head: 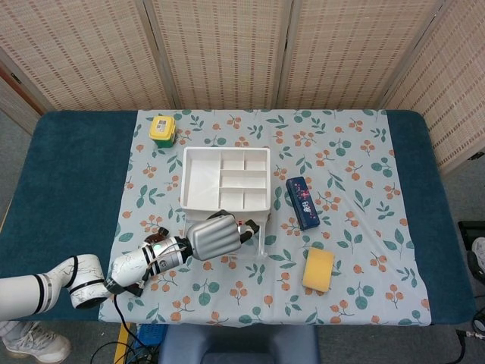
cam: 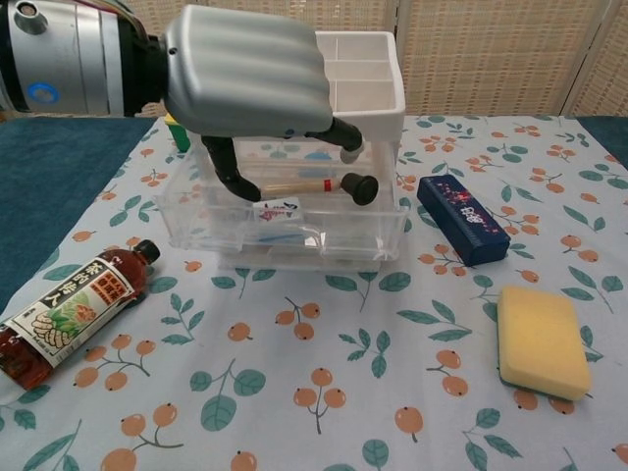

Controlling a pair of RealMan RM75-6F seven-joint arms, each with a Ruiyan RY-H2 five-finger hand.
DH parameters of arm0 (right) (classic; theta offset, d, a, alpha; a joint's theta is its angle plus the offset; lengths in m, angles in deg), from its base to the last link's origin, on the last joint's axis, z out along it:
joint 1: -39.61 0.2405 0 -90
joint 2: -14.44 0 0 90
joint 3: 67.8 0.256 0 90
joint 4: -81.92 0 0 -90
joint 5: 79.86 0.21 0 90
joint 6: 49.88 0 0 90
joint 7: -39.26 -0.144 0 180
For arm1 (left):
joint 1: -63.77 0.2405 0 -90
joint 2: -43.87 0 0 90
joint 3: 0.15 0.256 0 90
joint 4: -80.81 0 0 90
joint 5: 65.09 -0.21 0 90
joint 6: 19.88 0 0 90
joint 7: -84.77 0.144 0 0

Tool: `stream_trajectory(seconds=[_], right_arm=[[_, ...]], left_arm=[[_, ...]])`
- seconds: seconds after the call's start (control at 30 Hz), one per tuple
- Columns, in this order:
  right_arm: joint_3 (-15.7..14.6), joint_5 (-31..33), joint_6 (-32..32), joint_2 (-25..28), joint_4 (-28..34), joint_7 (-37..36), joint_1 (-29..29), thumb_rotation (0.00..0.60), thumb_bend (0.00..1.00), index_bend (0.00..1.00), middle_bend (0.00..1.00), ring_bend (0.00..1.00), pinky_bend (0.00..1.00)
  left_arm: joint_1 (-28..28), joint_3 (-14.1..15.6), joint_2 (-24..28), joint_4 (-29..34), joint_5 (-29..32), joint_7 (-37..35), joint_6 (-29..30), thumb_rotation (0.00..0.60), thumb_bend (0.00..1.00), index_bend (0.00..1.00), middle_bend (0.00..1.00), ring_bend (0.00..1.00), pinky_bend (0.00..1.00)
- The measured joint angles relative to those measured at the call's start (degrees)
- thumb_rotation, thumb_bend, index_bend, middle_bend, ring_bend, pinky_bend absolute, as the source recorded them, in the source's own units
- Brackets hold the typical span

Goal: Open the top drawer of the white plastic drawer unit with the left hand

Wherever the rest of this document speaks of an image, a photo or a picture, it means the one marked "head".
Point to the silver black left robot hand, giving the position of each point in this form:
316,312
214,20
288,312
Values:
214,239

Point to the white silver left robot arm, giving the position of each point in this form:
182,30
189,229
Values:
129,265

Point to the dark blue floral box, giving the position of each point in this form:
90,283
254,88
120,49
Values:
303,204

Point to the yellow sponge with green base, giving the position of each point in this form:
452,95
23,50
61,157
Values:
318,269

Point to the blue plastic crate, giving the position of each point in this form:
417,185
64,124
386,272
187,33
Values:
151,334

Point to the blue padded seat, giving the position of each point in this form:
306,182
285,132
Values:
257,345

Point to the green container with yellow lid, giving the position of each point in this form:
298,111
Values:
162,128

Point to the floral fruit print tablecloth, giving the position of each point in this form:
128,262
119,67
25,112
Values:
341,261

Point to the teal table cover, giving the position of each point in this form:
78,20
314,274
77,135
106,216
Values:
68,189

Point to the bamboo folding screen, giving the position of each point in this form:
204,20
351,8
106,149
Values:
227,57

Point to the white plastic drawer organizer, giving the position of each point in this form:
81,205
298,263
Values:
201,182

